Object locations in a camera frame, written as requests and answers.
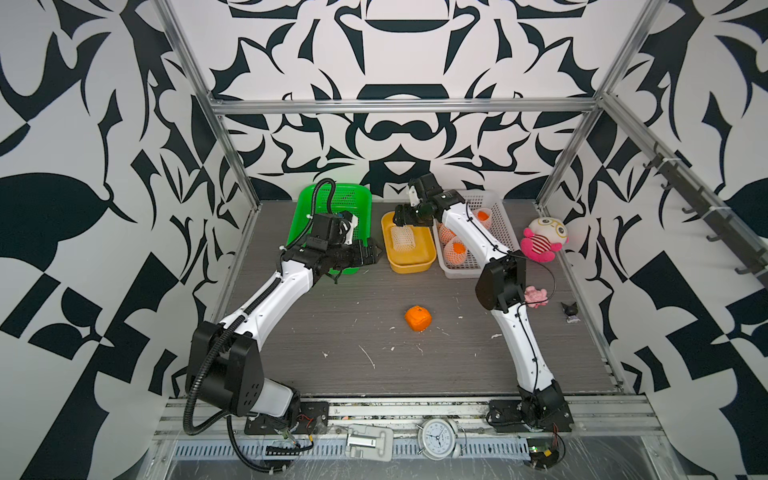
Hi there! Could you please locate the netted orange front left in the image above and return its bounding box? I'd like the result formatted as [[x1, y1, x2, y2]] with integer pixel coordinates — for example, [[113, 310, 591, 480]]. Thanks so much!
[[443, 236, 468, 268]]

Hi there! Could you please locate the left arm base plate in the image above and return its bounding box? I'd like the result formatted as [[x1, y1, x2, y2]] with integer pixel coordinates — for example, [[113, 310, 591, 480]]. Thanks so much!
[[244, 400, 330, 436]]

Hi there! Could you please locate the small black toy figure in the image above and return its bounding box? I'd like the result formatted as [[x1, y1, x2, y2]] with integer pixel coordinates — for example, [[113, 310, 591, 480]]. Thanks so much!
[[561, 302, 580, 323]]

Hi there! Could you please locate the pink white plush toy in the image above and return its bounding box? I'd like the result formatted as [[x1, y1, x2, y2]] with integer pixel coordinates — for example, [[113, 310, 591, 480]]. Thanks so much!
[[519, 217, 569, 263]]

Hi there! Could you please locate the white analog clock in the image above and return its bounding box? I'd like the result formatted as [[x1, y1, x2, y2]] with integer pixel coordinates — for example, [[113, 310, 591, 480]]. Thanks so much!
[[417, 418, 460, 461]]

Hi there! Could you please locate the black hook rail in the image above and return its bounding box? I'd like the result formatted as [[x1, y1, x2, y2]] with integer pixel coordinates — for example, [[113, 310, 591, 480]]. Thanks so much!
[[644, 141, 767, 289]]

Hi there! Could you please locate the netted orange back right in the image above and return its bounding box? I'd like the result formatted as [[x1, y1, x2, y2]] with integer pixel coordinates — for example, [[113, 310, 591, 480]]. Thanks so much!
[[472, 208, 493, 230]]

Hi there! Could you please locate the left black corrugated cable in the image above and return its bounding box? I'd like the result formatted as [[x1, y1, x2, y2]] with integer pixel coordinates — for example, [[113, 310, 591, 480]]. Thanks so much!
[[182, 177, 338, 475]]

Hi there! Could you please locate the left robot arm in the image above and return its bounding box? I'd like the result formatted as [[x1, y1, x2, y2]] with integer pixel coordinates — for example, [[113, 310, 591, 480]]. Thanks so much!
[[185, 211, 380, 419]]

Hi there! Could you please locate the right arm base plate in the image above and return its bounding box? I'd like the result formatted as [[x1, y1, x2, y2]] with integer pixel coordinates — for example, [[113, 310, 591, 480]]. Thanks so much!
[[485, 399, 573, 433]]

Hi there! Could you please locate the green plastic basket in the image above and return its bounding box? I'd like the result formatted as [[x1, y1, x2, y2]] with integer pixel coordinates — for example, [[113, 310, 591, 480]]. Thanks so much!
[[287, 181, 372, 274]]

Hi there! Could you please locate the orange toy fruit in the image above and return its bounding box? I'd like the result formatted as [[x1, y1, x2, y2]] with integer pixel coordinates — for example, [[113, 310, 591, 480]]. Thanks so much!
[[404, 306, 432, 332]]

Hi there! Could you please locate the white perforated plastic basket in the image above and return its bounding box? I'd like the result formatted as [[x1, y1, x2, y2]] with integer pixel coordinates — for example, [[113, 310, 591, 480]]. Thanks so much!
[[432, 190, 520, 280]]

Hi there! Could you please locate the white foam net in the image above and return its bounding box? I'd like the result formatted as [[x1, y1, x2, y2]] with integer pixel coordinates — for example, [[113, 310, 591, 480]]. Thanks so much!
[[390, 226, 416, 252]]

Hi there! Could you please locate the yellow plastic tray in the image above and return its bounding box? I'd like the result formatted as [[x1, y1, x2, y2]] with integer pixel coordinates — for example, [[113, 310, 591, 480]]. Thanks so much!
[[381, 211, 437, 274]]

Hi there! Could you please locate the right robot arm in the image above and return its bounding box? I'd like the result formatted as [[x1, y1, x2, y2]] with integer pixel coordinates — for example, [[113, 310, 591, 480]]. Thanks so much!
[[393, 173, 572, 432]]

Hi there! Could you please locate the small pink plush toy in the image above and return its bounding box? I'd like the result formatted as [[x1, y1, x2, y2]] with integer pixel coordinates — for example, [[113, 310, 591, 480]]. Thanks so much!
[[524, 286, 549, 308]]

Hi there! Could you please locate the small green circuit board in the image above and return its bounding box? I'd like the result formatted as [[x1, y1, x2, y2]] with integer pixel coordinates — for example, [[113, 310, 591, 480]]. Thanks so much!
[[524, 438, 563, 471]]

